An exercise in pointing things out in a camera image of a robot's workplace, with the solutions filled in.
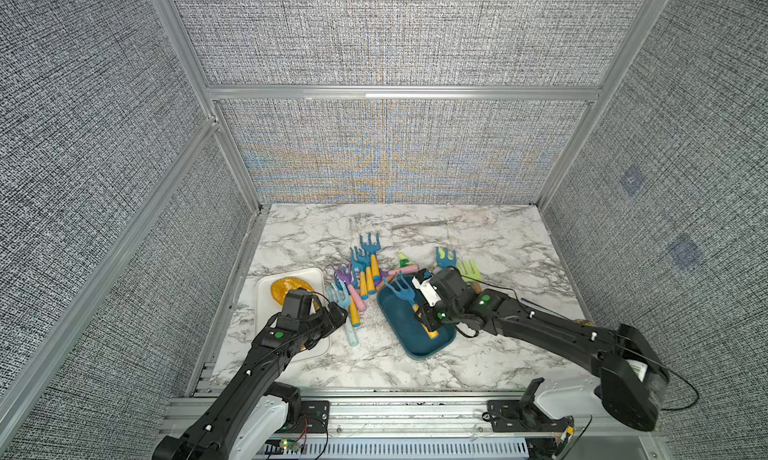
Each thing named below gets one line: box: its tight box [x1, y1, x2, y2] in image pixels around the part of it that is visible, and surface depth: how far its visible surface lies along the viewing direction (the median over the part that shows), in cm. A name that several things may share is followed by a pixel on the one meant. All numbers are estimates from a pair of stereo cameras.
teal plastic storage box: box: [377, 284, 457, 360], surface depth 83 cm
